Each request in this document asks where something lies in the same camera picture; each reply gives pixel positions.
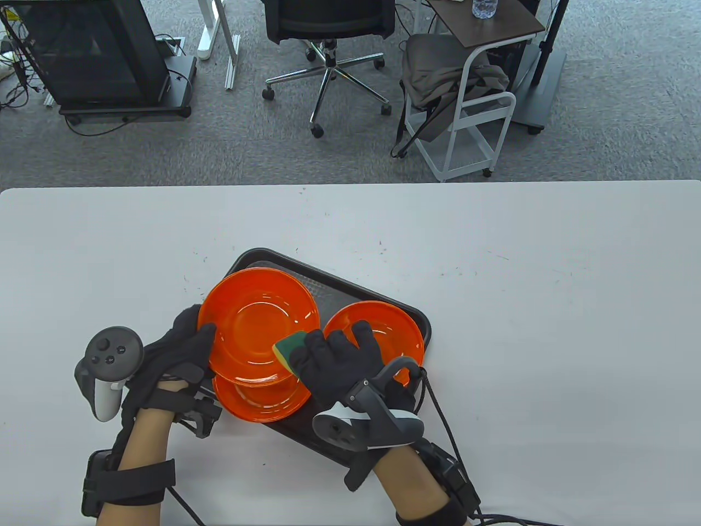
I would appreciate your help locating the person's left hand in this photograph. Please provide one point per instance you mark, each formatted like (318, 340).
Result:
(181, 356)

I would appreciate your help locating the person's right hand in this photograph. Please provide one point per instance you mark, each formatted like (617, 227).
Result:
(334, 367)

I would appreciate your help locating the green yellow sponge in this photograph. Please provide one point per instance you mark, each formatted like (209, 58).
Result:
(287, 348)

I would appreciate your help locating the orange bowl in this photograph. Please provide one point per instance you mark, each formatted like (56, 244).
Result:
(246, 329)
(263, 405)
(394, 329)

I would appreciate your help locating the person's left forearm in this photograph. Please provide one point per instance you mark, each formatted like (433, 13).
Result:
(148, 438)

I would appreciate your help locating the grey right hand controller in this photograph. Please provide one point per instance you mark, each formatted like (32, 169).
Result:
(356, 430)

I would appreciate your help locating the grey hand controller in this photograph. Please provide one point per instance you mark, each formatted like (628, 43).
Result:
(112, 350)
(356, 430)

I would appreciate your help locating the grey left hand controller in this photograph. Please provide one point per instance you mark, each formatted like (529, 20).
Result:
(112, 350)

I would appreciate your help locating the black tray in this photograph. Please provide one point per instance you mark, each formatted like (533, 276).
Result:
(339, 290)

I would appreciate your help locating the white aluminium foot bar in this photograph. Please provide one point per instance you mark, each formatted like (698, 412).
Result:
(233, 63)

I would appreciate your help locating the floor outlet box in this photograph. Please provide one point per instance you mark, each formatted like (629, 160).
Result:
(170, 46)

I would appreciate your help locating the grey jacket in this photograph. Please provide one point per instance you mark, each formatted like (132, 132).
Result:
(432, 71)

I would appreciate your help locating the black rolling display cabinet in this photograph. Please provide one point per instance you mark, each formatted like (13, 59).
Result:
(93, 49)

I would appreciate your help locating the white desk leg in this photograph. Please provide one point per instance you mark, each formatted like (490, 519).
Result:
(211, 33)

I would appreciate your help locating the grey stand base black pole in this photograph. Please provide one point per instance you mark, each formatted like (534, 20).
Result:
(539, 104)

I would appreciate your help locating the black office chair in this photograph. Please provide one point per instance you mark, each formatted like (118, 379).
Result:
(328, 16)

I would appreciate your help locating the white cart with wood top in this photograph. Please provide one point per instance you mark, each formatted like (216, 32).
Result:
(493, 27)

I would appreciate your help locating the clear water bottle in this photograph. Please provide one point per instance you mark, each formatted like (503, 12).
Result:
(484, 7)

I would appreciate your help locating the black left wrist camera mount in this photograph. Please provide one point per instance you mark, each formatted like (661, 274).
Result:
(200, 416)

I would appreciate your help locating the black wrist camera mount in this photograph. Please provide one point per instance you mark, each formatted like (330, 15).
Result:
(358, 474)
(200, 416)

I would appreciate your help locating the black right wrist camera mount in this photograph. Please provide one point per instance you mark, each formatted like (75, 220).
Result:
(358, 474)

